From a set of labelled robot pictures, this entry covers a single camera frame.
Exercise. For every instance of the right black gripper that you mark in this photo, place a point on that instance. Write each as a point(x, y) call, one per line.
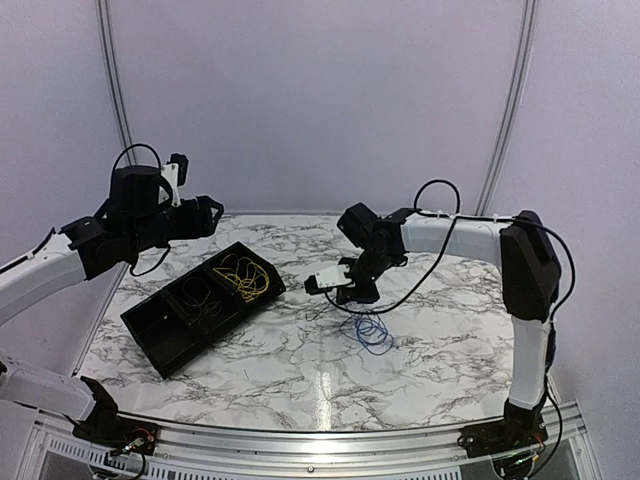
point(356, 280)

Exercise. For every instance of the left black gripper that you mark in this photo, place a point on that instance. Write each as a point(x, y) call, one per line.
point(189, 215)

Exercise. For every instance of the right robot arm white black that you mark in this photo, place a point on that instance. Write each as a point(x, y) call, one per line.
point(518, 247)

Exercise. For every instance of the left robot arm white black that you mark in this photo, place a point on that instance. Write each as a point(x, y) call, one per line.
point(143, 210)

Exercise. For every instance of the black compartment tray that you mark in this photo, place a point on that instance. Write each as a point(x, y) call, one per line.
point(184, 318)

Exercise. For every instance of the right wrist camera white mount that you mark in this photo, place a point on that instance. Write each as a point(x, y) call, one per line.
point(327, 279)

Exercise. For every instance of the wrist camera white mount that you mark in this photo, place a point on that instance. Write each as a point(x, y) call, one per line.
point(174, 173)
point(327, 279)

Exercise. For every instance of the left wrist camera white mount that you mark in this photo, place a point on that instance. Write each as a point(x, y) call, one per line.
point(174, 173)

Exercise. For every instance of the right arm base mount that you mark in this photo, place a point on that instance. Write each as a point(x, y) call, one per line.
point(516, 429)

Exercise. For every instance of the left aluminium corner post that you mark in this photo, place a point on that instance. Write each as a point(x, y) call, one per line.
point(111, 48)

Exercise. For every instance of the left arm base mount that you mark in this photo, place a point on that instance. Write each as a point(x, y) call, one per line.
point(121, 434)

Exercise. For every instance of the aluminium front frame rail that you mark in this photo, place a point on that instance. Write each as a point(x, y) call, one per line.
point(191, 451)

